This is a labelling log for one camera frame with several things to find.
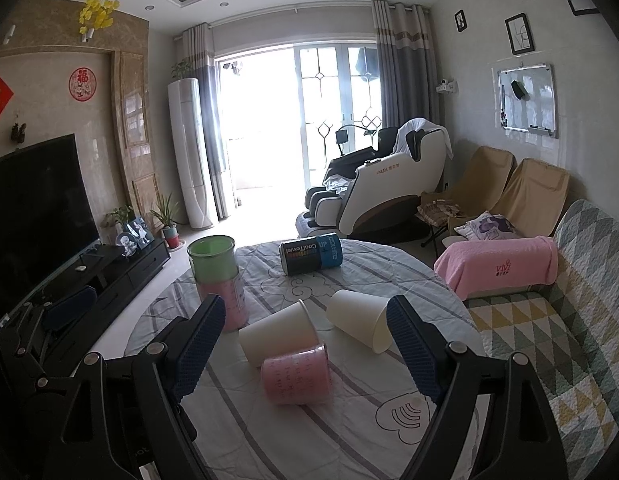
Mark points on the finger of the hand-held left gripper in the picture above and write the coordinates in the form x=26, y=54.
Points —
x=69, y=306

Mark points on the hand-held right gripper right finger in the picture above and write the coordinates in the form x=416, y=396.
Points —
x=414, y=355

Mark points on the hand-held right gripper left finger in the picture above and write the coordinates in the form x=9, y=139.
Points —
x=199, y=355

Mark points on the white cup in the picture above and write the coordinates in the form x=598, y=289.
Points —
x=279, y=330
x=357, y=317

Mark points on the pink cup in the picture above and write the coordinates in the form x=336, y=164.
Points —
x=294, y=375
x=229, y=305

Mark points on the green cup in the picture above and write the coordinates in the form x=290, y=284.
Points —
x=212, y=262

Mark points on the black television stand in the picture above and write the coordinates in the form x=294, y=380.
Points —
x=139, y=266

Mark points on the round white photo ornament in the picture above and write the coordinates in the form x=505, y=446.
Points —
x=126, y=245

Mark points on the black television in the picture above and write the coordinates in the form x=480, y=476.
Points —
x=34, y=220

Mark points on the small potted plant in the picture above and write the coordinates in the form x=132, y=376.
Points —
x=119, y=217

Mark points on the pink towel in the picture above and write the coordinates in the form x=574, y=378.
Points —
x=494, y=262

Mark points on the potted plant in striped pot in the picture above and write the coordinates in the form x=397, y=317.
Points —
x=169, y=230

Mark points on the plaid cushion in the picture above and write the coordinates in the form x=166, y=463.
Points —
x=437, y=212

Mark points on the blue and black canister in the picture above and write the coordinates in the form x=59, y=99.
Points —
x=309, y=255

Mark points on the purple and white pillow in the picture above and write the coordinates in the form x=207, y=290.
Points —
x=484, y=225

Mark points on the sofa with triangle quilt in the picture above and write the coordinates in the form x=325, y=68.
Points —
x=579, y=320

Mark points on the white massage chair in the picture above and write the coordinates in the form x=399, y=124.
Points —
x=389, y=185

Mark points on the white standing air conditioner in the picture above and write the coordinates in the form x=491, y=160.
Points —
x=189, y=160

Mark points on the tan folding chair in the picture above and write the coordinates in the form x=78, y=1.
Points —
x=532, y=195
x=482, y=175

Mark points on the white cloth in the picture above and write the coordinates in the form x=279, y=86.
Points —
x=407, y=135

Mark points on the grey striped curtain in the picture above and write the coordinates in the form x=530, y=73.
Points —
x=202, y=110
x=404, y=60

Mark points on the plant on air conditioner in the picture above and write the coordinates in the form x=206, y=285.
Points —
x=182, y=69

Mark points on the yellow artificial flowers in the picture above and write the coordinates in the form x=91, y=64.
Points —
x=96, y=10

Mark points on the photo frame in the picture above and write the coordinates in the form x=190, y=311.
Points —
x=139, y=234

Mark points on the hanging wall plant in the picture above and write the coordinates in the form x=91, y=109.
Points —
x=17, y=130

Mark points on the round red wall decoration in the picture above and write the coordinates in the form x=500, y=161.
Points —
x=82, y=84

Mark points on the white wall camera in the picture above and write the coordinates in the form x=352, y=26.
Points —
x=447, y=86

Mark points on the wall whiteboard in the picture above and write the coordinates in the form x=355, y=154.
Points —
x=532, y=105

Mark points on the medium black picture frame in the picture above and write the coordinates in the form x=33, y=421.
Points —
x=518, y=34

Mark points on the small black picture frame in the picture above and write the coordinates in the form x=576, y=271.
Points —
x=460, y=20

